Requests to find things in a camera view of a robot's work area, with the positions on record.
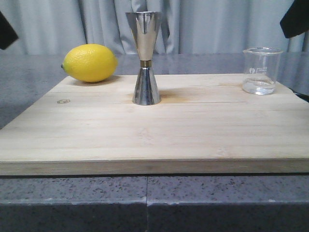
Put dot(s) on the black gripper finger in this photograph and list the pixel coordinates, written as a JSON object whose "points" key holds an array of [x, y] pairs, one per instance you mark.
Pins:
{"points": [[296, 19], [7, 34]]}

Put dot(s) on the clear glass measuring beaker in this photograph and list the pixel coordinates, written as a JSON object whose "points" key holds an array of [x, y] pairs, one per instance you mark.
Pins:
{"points": [[261, 67]]}

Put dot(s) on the steel double jigger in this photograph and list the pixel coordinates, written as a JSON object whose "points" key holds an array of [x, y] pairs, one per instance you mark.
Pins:
{"points": [[144, 27]]}

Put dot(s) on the grey curtain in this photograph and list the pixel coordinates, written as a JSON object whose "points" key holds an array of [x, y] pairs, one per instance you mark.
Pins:
{"points": [[53, 27]]}

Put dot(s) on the yellow lemon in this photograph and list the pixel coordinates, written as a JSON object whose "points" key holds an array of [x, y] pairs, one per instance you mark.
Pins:
{"points": [[90, 63]]}

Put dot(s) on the wooden cutting board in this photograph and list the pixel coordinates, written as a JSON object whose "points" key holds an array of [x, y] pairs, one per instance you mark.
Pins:
{"points": [[205, 123]]}

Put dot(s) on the black board handle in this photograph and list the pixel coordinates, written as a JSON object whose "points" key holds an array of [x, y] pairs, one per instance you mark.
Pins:
{"points": [[302, 96]]}

